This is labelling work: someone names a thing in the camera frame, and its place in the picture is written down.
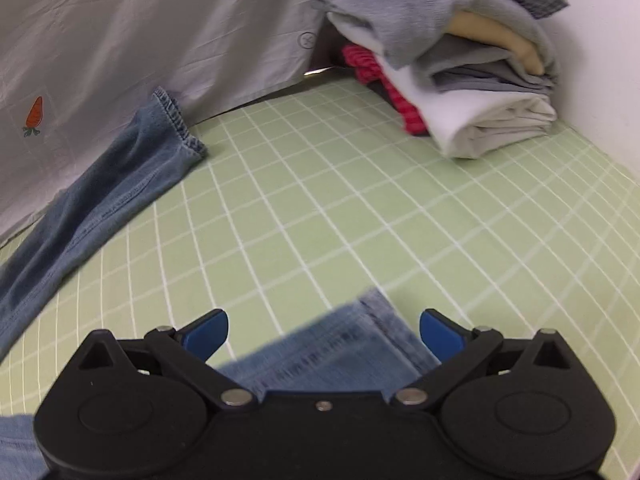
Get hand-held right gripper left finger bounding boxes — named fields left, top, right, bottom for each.
left=75, top=309, right=253, bottom=408

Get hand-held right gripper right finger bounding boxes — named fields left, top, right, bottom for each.
left=392, top=309, right=576, bottom=408

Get blue denim jeans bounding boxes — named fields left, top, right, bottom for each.
left=0, top=85, right=441, bottom=480

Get stack of folded clothes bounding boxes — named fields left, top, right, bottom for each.
left=327, top=12, right=559, bottom=161

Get green grid cutting mat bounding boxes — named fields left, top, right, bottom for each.
left=0, top=72, right=640, bottom=480

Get red plaid folded garment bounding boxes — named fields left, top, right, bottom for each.
left=342, top=44, right=431, bottom=137

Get grey folded garment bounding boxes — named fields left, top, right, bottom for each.
left=415, top=40, right=559, bottom=94

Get cream folded garment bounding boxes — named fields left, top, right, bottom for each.
left=447, top=10, right=547, bottom=76

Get grey shirt with carrot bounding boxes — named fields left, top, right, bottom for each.
left=0, top=0, right=332, bottom=242

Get grey-blue folded sweatshirt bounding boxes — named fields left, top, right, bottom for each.
left=299, top=0, right=559, bottom=79

